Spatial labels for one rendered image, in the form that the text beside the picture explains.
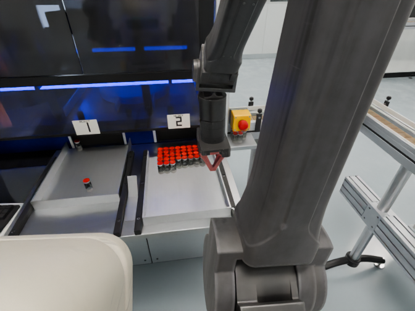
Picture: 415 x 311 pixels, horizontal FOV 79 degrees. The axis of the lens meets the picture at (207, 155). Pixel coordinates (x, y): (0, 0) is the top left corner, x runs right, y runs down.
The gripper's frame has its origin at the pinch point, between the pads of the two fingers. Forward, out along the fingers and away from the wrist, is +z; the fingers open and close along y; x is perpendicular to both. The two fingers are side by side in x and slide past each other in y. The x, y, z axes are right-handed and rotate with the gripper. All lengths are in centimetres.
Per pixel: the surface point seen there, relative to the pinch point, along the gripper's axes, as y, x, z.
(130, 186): 15.0, 25.0, 16.8
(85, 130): 37, 42, 7
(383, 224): 15, -84, 57
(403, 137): 28, -84, 17
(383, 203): 21, -85, 50
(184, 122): 37.4, 5.0, 7.0
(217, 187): 13.2, -3.8, 20.1
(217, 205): 5.4, -2.5, 20.0
